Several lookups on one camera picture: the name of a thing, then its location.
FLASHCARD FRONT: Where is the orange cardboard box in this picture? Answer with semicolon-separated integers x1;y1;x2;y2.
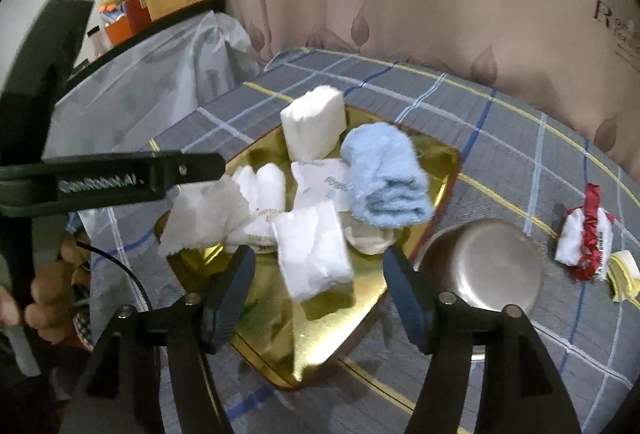
122;0;226;35

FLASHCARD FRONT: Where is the gold tray with red sides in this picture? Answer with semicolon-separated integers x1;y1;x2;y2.
152;107;463;390

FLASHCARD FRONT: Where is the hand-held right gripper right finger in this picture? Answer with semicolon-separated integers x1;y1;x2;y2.
382;245;583;434

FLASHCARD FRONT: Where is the light blue fluffy towel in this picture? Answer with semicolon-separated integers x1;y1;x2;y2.
340;124;435;230

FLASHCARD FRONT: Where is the crinkly white tissue pack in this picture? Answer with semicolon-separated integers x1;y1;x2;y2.
270;201;355;302

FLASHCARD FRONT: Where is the stainless steel bowl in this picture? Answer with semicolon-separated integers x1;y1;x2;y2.
412;219;546;361

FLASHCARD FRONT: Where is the small white tissue pack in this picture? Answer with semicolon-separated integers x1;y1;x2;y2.
225;210;278;255
235;165;262;215
256;163;288;215

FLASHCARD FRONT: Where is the beige leaf printed curtain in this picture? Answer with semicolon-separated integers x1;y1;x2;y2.
220;0;640;175

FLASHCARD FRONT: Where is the black cable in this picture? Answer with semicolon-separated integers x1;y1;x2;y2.
75;240;153;310

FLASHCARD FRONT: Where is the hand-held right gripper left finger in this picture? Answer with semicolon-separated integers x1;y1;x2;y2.
70;244;257;434

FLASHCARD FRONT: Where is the clear plastic cover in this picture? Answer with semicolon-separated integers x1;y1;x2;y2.
45;12;261;165

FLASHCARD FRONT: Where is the person's left hand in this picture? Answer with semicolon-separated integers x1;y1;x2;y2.
25;234;94;346

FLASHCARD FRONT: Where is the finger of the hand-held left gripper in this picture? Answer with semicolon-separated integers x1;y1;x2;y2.
44;151;226;216

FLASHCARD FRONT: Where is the white floral printed tissue pack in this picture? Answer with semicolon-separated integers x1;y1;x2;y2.
291;159;353;215

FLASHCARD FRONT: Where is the white tissue sheet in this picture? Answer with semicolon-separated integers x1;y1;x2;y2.
157;174;251;259

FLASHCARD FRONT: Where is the yellow and white cloth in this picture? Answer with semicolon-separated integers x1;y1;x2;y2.
605;250;640;304

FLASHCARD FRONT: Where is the red and white packet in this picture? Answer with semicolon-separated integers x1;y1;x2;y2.
554;184;618;282

